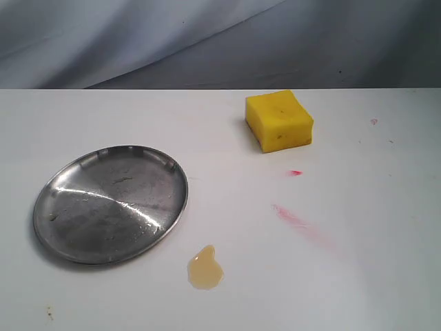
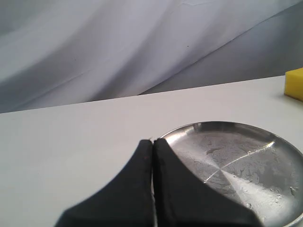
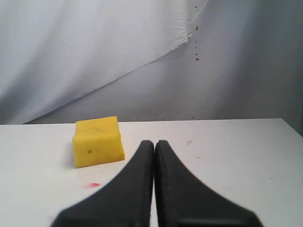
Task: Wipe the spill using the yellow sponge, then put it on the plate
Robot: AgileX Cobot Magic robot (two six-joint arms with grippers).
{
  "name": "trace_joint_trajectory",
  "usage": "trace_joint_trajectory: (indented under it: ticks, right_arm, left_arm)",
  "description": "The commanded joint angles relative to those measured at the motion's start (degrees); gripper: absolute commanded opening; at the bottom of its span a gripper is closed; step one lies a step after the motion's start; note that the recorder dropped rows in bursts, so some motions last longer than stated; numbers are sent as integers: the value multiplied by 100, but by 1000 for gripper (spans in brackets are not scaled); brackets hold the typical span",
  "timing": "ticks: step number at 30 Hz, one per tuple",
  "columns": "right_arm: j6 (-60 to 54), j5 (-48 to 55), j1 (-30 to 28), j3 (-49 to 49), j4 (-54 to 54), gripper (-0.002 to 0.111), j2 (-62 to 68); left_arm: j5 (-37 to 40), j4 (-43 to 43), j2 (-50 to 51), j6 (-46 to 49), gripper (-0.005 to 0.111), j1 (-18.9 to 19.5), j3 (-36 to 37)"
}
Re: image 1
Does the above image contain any yellow sponge block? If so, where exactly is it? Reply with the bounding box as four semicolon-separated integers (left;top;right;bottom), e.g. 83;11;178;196
245;90;314;153

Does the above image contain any amber liquid spill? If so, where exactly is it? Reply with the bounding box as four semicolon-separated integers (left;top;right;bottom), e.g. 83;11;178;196
187;245;224;290

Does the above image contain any round steel plate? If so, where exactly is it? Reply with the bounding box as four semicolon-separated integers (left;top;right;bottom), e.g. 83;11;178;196
32;146;188;265

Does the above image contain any grey backdrop cloth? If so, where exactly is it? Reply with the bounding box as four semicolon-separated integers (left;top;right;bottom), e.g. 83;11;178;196
1;1;440;89

